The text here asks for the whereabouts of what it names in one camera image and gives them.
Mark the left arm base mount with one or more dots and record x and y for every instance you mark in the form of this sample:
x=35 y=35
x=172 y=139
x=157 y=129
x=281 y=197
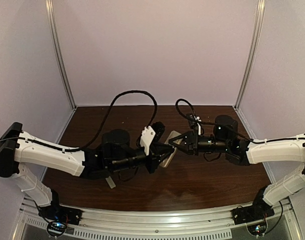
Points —
x=58 y=218

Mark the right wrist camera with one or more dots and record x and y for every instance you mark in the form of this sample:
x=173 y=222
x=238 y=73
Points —
x=194 y=125

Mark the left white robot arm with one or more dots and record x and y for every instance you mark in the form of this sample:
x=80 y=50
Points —
x=18 y=147

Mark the right aluminium frame post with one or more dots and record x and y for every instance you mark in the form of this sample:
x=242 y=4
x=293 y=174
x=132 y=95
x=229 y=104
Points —
x=255 y=39

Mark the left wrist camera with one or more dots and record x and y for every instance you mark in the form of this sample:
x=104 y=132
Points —
x=150 y=134

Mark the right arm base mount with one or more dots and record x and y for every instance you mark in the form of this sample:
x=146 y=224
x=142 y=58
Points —
x=254 y=217

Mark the left aluminium frame post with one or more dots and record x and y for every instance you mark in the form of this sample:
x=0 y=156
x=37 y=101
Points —
x=49 y=5

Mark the grey battery cover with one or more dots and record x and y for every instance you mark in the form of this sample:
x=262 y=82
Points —
x=110 y=182

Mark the aluminium frame post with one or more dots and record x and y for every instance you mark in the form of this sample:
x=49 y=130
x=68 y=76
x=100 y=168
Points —
x=255 y=39
x=49 y=5

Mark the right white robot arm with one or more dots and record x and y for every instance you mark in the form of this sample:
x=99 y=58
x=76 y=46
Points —
x=244 y=152

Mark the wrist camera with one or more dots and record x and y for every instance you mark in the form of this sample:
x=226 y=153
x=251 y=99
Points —
x=194 y=125
x=150 y=134

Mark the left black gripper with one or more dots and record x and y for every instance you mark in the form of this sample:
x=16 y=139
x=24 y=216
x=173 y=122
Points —
x=151 y=160

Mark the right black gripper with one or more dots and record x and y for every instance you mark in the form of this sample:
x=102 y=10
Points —
x=194 y=144

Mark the white remote control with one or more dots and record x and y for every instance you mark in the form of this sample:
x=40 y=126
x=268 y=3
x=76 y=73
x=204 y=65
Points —
x=170 y=152

